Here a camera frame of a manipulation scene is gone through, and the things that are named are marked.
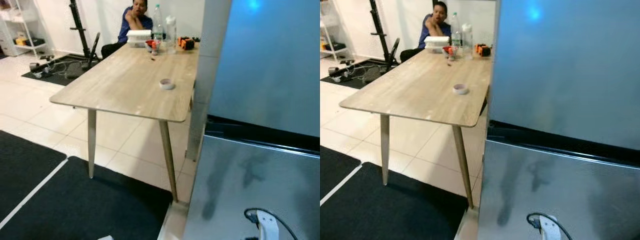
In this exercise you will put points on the clear bottle with teal cap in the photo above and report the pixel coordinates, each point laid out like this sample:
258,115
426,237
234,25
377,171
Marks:
456,32
158,25

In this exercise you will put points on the black metal stand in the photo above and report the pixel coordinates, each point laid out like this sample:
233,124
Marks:
377,22
77,20

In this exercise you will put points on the beige masking tape roll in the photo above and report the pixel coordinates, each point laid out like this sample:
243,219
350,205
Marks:
163,86
456,91

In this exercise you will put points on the clear sports bottle white lid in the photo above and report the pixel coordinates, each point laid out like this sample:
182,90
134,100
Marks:
171,37
468,44

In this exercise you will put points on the light wooden table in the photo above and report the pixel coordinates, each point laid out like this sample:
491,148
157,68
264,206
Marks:
425,90
130,85

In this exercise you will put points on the grey fridge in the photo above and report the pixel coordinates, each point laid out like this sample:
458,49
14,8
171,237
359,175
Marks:
270,60
565,65

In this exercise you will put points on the red and white bowl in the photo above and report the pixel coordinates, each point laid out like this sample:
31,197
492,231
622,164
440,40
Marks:
149,46
447,52

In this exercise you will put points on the small orange capped bottle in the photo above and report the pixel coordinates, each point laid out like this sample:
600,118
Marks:
451,55
154,49

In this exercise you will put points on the white shelf unit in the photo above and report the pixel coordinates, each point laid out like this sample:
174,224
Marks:
330,47
11,15

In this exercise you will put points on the grey fridge door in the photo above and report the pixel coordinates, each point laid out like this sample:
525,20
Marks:
260,185
550,190

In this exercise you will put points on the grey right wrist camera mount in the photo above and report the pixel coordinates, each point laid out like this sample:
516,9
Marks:
269,227
550,230

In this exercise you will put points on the seated person in blue shirt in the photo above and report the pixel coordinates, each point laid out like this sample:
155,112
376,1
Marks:
434,27
135,22

